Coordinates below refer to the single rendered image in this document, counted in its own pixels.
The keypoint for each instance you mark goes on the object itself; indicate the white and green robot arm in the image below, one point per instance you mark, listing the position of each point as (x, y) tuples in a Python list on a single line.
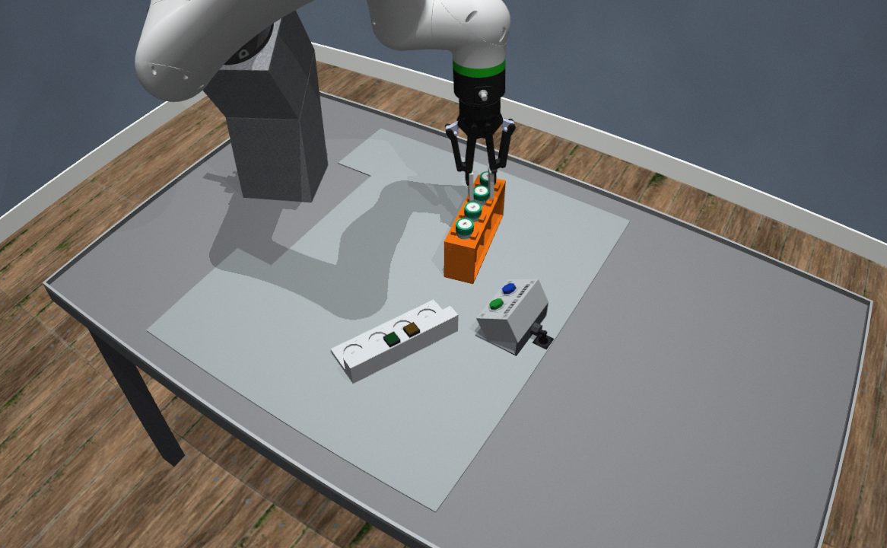
[(184, 43)]

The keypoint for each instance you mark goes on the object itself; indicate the light grey bench mat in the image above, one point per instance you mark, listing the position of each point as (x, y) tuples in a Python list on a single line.
[(266, 331)]

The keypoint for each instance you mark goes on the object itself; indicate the orange tube rack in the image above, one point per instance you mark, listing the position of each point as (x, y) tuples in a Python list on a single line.
[(460, 255)]

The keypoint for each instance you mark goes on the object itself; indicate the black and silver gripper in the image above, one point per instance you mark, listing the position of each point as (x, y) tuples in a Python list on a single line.
[(472, 120)]

